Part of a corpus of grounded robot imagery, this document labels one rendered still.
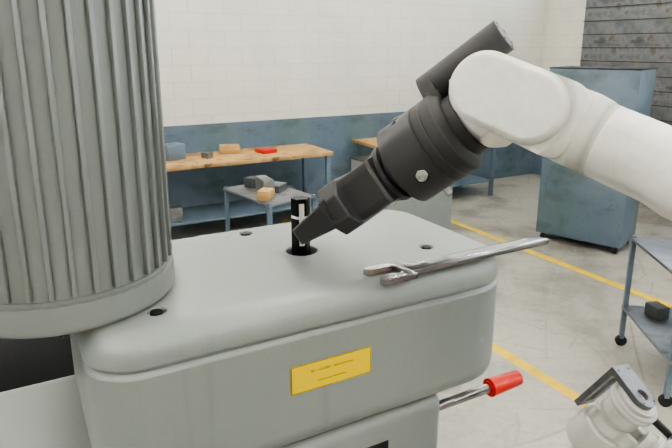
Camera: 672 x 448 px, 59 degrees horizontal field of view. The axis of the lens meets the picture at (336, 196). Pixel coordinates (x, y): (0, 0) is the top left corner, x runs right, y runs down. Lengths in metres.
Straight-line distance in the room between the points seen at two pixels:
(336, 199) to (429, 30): 8.37
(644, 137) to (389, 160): 0.22
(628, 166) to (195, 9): 7.00
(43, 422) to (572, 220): 6.48
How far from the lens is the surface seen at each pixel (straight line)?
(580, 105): 0.52
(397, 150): 0.58
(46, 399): 0.72
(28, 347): 0.97
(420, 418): 0.73
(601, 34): 9.72
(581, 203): 6.83
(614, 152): 0.52
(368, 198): 0.60
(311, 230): 0.64
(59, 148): 0.50
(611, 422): 0.92
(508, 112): 0.52
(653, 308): 4.64
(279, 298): 0.57
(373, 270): 0.61
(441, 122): 0.56
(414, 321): 0.64
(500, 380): 0.81
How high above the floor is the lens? 2.12
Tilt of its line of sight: 14 degrees down
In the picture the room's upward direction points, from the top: straight up
